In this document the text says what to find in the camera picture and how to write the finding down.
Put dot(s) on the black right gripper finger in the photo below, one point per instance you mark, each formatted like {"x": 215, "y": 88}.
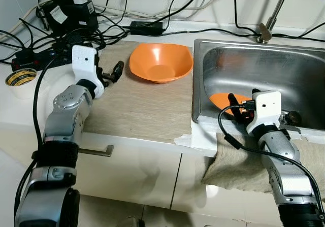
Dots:
{"x": 234, "y": 104}

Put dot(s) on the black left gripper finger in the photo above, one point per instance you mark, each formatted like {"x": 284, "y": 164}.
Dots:
{"x": 118, "y": 70}

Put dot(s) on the orange plastic plate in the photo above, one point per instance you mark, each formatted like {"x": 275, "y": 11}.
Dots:
{"x": 219, "y": 101}

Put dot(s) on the orange plastic bowl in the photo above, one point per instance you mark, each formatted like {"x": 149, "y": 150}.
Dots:
{"x": 160, "y": 62}

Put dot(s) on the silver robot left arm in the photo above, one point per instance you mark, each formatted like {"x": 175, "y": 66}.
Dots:
{"x": 63, "y": 130}

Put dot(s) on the beige woven place mat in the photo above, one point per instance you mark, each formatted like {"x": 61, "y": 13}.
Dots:
{"x": 142, "y": 110}

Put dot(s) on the white paper sheet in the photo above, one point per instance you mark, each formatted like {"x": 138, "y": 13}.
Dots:
{"x": 203, "y": 138}

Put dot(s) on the stainless steel sink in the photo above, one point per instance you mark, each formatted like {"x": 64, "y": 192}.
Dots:
{"x": 264, "y": 64}

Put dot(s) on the flat black power adapter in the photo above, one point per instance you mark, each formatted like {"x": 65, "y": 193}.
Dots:
{"x": 146, "y": 28}

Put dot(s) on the beige linen towel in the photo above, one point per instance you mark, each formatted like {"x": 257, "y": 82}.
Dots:
{"x": 238, "y": 168}

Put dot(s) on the black battery charger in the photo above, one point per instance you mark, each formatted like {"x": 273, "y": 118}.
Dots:
{"x": 71, "y": 13}

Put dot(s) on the chrome sink faucet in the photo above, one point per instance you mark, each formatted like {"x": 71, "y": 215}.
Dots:
{"x": 266, "y": 31}

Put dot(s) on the white tape roll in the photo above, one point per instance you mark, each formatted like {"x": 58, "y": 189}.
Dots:
{"x": 20, "y": 79}

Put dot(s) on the plain cream cabinet door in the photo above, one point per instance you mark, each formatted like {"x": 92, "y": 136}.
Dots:
{"x": 193, "y": 191}

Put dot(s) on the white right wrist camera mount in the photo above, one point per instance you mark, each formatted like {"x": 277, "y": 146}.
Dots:
{"x": 266, "y": 107}

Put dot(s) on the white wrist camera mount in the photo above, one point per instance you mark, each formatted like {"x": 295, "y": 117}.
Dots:
{"x": 84, "y": 64}
{"x": 266, "y": 107}

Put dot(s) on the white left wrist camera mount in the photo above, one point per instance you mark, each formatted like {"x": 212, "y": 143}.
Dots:
{"x": 84, "y": 64}

